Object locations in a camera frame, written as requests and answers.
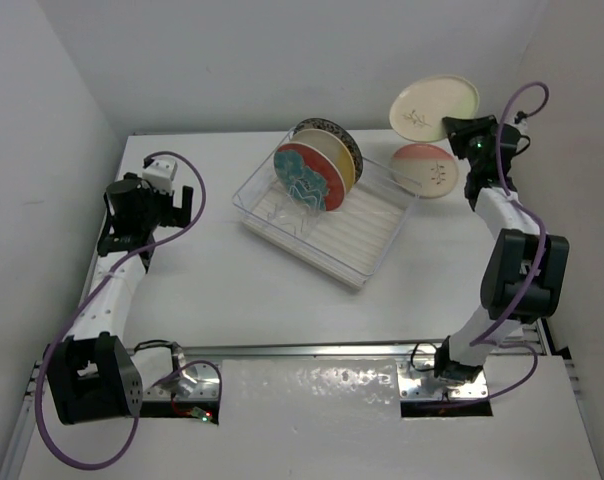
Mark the cream green twig plate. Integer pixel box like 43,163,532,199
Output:
389,75,480,143

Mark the pink cream leaf plate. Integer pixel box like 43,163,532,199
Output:
390,143,459,199

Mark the red blue floral plate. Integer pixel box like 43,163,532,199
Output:
273,141,346,211

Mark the cream yellow plate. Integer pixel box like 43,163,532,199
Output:
292,128,355,193

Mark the blue patterned rim plate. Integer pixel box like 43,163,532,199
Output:
293,117,364,183

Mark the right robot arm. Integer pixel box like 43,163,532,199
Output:
434,116,569,384

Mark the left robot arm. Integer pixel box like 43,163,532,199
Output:
47,163,193,425

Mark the clear dish rack tray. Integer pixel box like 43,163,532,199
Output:
232,129,418,290

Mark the small circuit board LED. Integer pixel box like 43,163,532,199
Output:
170,395,213,424

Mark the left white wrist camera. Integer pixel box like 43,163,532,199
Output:
142,156,178,194

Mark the wire plate holder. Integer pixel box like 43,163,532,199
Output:
263,191,323,240

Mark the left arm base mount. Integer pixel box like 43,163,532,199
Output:
134,360,222,400

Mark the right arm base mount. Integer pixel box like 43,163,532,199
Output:
397,342,489,404

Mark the aluminium rail frame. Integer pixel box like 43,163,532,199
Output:
0,129,583,480

